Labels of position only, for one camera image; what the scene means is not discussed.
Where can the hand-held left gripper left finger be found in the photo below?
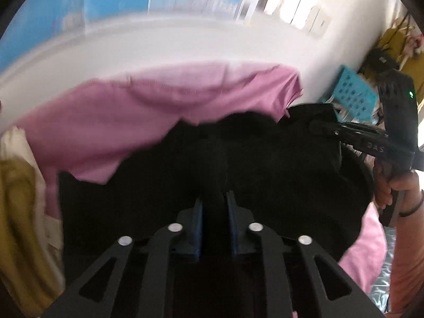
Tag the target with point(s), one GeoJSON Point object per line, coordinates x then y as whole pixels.
{"type": "Point", "coordinates": [198, 228]}

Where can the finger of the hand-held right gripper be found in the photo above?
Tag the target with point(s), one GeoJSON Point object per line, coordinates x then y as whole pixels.
{"type": "Point", "coordinates": [334, 130]}

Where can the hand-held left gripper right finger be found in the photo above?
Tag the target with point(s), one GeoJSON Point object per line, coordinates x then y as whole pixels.
{"type": "Point", "coordinates": [232, 228]}

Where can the black garment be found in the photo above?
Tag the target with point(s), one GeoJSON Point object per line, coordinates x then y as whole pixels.
{"type": "Point", "coordinates": [281, 179]}

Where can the person's right forearm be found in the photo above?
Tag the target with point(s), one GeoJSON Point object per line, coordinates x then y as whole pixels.
{"type": "Point", "coordinates": [409, 255]}

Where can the yellow clothes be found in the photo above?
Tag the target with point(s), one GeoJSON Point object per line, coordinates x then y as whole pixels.
{"type": "Point", "coordinates": [397, 39]}

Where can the person's right hand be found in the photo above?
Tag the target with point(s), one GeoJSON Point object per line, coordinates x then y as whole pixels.
{"type": "Point", "coordinates": [386, 188]}

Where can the teal plastic basket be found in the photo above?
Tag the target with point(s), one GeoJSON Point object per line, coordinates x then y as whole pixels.
{"type": "Point", "coordinates": [354, 96]}

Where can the black bag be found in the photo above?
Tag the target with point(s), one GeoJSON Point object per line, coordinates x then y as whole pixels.
{"type": "Point", "coordinates": [381, 61]}

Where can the black wristband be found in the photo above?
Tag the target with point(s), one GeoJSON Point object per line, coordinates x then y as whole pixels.
{"type": "Point", "coordinates": [412, 210]}

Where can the blue patterned sheet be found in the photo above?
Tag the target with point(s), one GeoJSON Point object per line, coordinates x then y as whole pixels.
{"type": "Point", "coordinates": [381, 288]}

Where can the mustard cloth pile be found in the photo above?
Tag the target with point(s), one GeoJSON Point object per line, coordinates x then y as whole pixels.
{"type": "Point", "coordinates": [20, 225]}

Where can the white cloth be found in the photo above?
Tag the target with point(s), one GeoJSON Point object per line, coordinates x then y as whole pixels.
{"type": "Point", "coordinates": [20, 145]}

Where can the white wall papers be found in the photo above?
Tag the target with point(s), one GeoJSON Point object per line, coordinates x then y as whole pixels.
{"type": "Point", "coordinates": [298, 10]}

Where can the colourful wall map poster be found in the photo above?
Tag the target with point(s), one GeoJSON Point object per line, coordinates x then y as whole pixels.
{"type": "Point", "coordinates": [99, 0]}

